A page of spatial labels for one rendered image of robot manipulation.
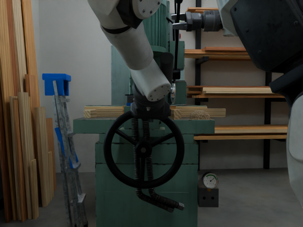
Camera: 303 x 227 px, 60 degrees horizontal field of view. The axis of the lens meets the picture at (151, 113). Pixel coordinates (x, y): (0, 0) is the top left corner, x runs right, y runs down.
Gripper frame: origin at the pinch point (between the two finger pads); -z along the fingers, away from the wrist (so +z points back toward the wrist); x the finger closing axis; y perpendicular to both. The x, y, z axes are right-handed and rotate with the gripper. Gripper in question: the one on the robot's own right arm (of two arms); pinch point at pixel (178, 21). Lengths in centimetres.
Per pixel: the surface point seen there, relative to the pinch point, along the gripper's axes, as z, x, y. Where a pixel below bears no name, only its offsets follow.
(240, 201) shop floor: 69, -23, 186
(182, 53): 4.1, -13.4, 23.1
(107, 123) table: -30, 34, 30
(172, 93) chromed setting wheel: -2.2, 7.6, 33.7
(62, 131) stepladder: -74, -9, 78
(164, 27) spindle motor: -6.3, -2.7, 3.9
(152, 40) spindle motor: -11.6, 5.6, 6.1
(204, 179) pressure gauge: 9, 52, 43
